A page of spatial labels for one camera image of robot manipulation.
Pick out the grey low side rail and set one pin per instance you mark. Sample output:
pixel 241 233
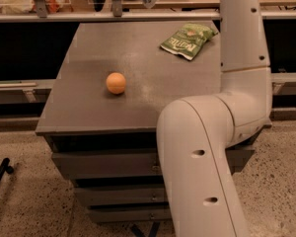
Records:
pixel 25 91

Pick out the grey drawer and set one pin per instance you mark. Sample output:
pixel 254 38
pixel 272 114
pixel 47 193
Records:
pixel 120 163
pixel 121 194
pixel 147 212

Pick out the orange ball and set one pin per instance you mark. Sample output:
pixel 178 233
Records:
pixel 116 83

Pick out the grey drawer cabinet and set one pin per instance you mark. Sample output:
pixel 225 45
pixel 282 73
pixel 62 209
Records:
pixel 81 114

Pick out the wooden shelf with metal rail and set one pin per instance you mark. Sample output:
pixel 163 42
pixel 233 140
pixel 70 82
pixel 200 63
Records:
pixel 164 10

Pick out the top grey drawer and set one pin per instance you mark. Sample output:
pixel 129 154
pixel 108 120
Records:
pixel 120 163

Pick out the black pole on floor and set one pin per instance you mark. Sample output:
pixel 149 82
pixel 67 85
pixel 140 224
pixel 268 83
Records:
pixel 5 167

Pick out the bottom grey drawer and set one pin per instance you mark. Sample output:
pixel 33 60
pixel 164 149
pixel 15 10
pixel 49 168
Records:
pixel 147 212

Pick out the green chip bag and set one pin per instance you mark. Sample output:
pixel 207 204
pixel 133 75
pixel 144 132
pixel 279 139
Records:
pixel 188 40

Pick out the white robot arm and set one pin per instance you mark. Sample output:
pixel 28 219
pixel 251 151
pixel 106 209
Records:
pixel 193 133

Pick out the middle grey drawer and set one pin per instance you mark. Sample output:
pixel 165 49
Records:
pixel 121 194

